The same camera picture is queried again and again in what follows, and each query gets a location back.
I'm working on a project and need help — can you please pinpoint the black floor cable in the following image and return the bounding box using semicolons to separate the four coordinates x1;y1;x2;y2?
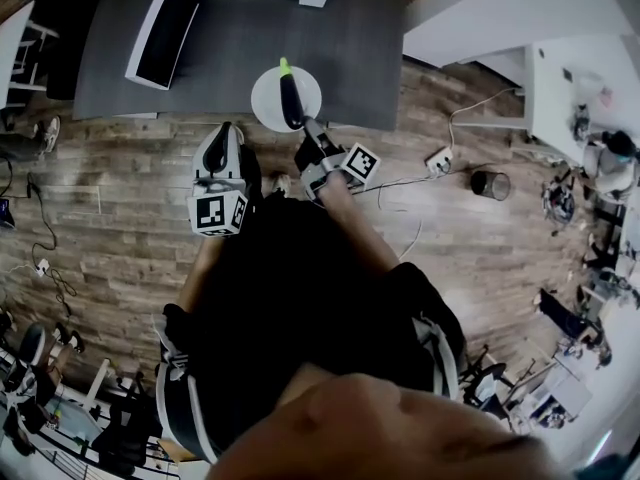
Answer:
23;171;79;315

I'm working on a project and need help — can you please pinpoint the person's black trouser leg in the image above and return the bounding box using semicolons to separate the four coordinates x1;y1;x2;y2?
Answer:
241;143;265;202

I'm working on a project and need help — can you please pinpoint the white power strip cable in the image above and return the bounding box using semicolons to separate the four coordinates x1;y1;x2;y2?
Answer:
447;86;517;150

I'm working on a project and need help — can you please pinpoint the white desk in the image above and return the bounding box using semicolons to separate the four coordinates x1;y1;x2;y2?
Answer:
521;34;640;170

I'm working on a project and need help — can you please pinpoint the person's right forearm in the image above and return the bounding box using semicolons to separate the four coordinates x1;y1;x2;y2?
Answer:
317;169;402;275

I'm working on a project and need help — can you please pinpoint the person's left forearm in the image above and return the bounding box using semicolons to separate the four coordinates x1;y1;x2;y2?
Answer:
176;234;227;315

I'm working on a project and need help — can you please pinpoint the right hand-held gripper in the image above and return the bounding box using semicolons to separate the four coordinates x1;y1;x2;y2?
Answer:
293;115;382;203

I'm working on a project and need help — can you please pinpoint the thin grey floor cable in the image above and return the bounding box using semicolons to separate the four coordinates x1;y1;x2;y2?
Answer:
349;175;436;213

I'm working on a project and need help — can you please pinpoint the person's face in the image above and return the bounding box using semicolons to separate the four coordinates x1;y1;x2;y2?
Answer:
206;361;564;480

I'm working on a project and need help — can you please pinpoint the black mesh office chair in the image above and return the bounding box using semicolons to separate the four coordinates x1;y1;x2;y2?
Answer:
458;351;517;420

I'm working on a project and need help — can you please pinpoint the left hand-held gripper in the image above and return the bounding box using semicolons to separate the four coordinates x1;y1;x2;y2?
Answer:
186;121;250;239

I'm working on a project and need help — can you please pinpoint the person's light shoe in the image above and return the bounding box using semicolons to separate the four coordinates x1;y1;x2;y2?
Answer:
269;172;294;198

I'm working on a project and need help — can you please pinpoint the white round plate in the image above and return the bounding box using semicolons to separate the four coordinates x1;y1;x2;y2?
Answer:
250;65;323;132

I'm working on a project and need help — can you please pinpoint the white power strip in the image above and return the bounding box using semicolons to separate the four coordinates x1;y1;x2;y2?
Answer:
424;146;456;175

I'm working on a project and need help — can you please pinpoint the white shelf rack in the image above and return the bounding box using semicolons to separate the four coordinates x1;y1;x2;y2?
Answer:
0;0;60;110

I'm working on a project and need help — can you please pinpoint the black mesh wastebasket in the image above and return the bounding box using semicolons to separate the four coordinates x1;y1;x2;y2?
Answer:
469;169;513;202

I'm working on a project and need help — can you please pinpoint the black shirt with white stripes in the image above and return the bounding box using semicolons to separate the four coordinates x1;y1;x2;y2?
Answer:
153;193;470;465

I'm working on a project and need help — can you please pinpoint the purple eggplant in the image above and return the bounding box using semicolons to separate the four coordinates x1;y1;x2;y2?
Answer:
278;57;309;132

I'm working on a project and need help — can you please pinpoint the grey round stool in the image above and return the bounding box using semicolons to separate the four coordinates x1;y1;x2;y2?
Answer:
18;321;87;370

